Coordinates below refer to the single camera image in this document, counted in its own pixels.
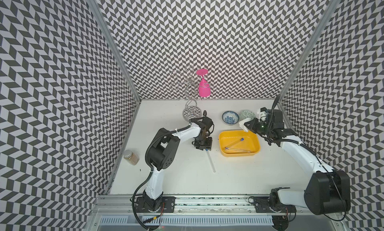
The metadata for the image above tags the aluminium front rail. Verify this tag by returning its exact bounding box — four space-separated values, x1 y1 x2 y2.
89 194 343 217

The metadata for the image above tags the yellow plastic tray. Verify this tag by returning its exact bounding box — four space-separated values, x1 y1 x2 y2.
219 130 261 158

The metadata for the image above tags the pink wine glass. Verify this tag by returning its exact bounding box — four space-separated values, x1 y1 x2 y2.
197 69 211 97

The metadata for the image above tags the test tube blue cap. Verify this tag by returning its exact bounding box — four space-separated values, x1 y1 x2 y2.
225 138 244 150
206 149 216 173
224 148 251 154

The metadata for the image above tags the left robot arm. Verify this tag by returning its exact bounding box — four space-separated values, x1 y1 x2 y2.
133 111 214 213

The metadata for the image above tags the green patterned bowl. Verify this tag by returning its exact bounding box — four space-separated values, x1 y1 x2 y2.
239 110 256 121

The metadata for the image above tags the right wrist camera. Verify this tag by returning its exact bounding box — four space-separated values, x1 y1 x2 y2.
257 107 268 122

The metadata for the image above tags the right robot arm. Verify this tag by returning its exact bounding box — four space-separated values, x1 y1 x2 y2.
240 107 351 215

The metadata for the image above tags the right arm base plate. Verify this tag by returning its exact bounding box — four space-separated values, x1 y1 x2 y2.
248 196 297 215

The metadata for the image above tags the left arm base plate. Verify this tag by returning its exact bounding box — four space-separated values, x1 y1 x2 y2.
135 197 176 213

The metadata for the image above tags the blue patterned bowl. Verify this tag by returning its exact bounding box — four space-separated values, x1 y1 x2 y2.
222 110 240 126

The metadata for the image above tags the metal wire glass rack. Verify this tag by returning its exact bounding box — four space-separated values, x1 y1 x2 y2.
171 65 202 122

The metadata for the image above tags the small glass jar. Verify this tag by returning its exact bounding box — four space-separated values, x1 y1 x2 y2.
123 150 140 166

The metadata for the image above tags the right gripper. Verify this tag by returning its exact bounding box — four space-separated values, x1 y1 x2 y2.
243 117 272 136

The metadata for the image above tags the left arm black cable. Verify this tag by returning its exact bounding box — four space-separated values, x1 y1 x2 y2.
130 170 160 231

